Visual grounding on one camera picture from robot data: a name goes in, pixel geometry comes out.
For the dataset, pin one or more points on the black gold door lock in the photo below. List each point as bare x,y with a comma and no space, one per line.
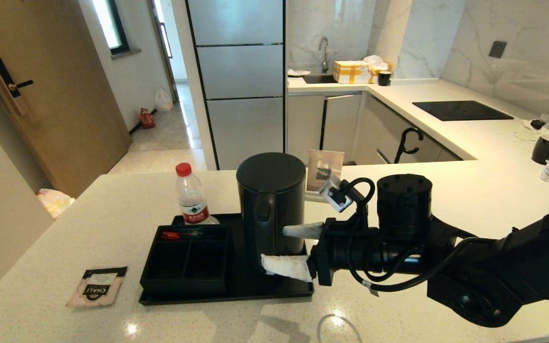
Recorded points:
5,81

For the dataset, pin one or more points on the pink black tea bag packet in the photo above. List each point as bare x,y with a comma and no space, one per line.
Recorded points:
96,288

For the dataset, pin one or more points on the silver refrigerator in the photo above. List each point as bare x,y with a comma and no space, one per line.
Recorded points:
241,71

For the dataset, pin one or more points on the black induction cooktop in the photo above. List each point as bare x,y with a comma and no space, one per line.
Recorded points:
460,110

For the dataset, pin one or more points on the black curved hook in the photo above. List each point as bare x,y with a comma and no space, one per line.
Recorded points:
404,149

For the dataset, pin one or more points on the grey kitchen base cabinet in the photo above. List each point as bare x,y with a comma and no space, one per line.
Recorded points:
341,124

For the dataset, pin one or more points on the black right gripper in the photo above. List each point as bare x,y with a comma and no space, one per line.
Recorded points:
336,252

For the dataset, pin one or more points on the chrome kitchen faucet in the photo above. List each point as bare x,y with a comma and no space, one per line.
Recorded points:
324,52

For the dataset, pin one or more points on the crumpled clear plastic wrap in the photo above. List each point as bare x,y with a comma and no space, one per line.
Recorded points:
548,124

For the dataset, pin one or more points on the small black cup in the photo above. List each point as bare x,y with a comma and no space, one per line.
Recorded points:
384,79

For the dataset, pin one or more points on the red sachet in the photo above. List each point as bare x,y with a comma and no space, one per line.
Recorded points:
169,235

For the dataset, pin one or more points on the black electric kettle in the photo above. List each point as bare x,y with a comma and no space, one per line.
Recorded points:
269,190

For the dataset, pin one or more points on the white crumpled tissue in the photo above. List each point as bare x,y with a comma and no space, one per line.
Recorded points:
373,60

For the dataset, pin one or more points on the black mug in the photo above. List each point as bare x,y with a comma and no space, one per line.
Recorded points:
543,149

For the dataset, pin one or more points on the dark kitchen sink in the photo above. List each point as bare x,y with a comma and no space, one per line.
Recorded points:
320,79

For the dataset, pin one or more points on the white yellow plastic bag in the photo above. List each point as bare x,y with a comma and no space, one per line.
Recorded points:
56,204

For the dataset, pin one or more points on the red bag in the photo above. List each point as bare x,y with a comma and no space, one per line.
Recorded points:
147,119

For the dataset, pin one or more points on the black framed window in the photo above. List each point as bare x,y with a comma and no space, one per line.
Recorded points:
107,24

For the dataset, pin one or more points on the black compartment organizer box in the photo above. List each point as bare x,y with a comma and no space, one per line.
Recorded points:
184,287

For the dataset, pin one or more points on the acrylic QR code sign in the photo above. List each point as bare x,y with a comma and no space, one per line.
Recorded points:
324,164

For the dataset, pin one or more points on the grey wall socket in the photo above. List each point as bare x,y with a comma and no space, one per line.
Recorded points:
497,49

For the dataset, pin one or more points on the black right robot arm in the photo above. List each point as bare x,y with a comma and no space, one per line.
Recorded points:
517,267

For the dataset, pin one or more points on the brown wooden door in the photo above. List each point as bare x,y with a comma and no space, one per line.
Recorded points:
65,119

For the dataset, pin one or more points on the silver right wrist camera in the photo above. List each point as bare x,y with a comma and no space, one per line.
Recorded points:
336,196

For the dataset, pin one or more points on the green sachet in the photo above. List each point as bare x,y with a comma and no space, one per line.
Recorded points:
191,233

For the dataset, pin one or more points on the black rectangular serving tray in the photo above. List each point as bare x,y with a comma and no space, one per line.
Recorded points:
246,291

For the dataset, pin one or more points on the large carton with yellow tape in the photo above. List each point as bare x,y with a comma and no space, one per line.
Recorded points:
350,72

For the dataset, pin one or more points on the white cloth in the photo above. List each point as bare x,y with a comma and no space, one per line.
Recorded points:
298,73

